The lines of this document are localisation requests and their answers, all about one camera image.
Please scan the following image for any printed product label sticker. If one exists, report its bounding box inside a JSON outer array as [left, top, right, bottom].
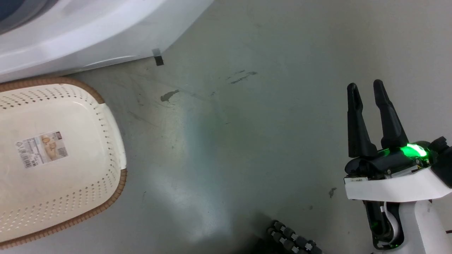
[[15, 131, 69, 169]]

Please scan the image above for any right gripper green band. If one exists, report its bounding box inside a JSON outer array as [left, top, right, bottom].
[[344, 79, 452, 202]]

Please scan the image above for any cream perforated laundry basket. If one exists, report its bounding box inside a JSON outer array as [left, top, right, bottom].
[[0, 77, 127, 249]]

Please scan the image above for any white washing machine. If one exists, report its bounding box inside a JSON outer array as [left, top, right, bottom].
[[0, 0, 214, 82]]

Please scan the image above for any grey washing machine foot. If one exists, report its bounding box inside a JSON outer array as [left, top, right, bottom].
[[152, 48, 165, 66]]

